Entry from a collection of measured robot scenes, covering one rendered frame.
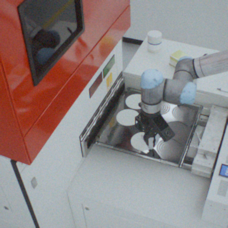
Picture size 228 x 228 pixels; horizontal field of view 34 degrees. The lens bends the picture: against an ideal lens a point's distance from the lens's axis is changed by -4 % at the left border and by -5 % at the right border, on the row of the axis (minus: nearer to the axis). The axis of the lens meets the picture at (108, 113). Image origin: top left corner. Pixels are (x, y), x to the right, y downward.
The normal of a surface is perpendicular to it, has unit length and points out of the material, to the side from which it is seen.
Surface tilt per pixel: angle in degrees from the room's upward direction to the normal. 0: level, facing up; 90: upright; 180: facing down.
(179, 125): 0
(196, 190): 0
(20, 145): 90
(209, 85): 0
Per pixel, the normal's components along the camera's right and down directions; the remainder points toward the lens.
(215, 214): -0.40, 0.65
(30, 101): 0.92, 0.24
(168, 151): -0.05, -0.73
